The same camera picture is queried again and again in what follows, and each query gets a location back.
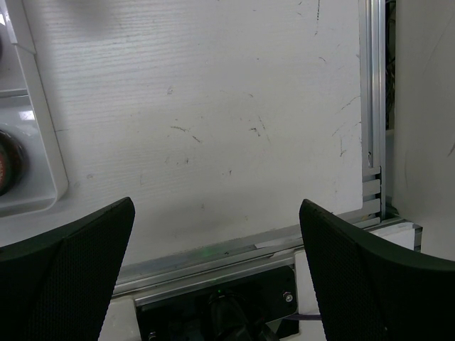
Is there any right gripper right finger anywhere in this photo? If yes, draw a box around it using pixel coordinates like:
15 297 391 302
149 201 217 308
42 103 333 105
299 200 454 340

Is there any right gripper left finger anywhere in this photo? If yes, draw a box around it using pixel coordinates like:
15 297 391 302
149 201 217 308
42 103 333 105
1 197 135 340

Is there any red-lid sauce jar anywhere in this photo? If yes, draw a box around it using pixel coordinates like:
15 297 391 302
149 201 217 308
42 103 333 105
1 129 29 195

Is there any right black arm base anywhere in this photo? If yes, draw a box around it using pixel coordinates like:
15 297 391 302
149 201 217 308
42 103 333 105
136 266 298 340

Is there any white three-compartment tray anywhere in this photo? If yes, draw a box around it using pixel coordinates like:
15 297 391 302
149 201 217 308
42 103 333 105
1 1 68 217

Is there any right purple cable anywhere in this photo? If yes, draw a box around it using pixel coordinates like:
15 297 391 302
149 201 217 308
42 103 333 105
289 313 323 323

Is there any aluminium right rail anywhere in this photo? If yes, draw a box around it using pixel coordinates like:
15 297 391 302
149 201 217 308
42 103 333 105
357 1 392 227

